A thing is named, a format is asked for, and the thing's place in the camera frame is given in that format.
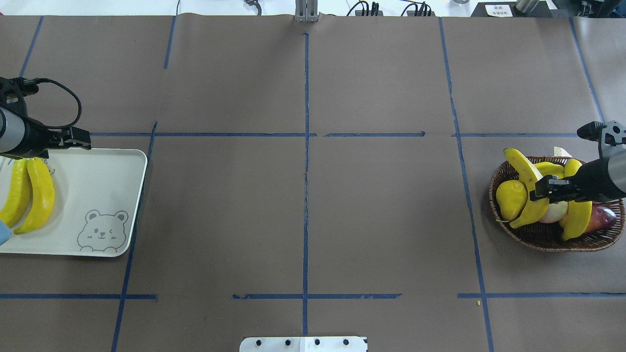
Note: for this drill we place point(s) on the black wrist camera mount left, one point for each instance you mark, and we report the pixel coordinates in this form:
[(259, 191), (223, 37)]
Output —
[(14, 90)]

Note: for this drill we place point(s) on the basket paper tag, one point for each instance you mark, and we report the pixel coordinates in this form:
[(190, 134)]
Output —
[(561, 153)]

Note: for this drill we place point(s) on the small yellow banana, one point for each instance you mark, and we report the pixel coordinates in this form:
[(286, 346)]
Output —
[(549, 168)]

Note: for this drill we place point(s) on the white bear print tray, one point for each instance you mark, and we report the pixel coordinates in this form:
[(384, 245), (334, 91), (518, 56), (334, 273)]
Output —
[(97, 197)]

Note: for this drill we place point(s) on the white pale fruit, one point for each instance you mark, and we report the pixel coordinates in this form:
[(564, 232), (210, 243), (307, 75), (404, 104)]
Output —
[(555, 212)]

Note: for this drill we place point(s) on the dark red fruit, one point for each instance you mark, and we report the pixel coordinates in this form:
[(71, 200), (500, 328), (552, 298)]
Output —
[(601, 218)]

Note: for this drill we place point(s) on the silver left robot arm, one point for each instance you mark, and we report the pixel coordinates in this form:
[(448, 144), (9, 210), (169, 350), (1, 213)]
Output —
[(31, 196)]

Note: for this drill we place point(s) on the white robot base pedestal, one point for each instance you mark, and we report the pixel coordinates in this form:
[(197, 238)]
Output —
[(305, 344)]

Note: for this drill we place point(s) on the brown wicker basket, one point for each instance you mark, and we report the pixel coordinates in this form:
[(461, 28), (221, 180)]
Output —
[(546, 236)]

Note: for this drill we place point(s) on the yellow plush banana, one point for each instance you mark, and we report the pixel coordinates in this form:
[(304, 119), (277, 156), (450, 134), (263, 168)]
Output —
[(19, 195)]

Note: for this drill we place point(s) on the yellow pear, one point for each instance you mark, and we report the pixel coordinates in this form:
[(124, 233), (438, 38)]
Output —
[(511, 197)]

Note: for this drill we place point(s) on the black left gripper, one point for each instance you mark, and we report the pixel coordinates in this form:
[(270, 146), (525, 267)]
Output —
[(35, 139)]

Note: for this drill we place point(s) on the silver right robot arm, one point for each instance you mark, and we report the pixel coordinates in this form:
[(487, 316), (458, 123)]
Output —
[(617, 173)]

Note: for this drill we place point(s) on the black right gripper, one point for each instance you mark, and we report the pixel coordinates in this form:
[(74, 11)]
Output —
[(592, 180)]

